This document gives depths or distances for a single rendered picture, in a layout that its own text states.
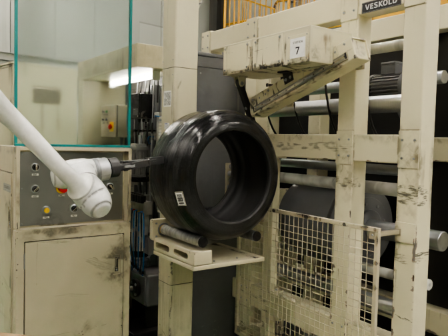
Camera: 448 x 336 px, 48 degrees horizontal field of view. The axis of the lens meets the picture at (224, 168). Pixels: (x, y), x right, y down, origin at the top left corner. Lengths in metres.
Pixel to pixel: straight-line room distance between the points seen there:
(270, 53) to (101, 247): 1.22
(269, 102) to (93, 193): 1.05
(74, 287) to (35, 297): 0.18
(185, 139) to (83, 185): 0.49
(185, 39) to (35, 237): 1.14
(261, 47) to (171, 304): 1.27
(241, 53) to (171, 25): 0.35
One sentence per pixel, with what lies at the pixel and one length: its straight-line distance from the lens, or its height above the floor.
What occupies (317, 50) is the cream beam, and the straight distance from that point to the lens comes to 2.11.
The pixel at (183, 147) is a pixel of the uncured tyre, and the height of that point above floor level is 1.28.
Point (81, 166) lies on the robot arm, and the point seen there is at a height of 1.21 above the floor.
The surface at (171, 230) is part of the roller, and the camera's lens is 2.28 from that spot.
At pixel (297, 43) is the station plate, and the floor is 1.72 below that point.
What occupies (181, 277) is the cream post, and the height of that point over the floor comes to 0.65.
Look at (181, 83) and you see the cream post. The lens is 2.42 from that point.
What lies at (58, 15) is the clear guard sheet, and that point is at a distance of 2.53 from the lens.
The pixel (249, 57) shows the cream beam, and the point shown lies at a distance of 2.37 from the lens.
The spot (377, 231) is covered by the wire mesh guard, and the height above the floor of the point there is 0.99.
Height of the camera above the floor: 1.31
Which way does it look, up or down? 3 degrees down
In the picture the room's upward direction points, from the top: 1 degrees clockwise
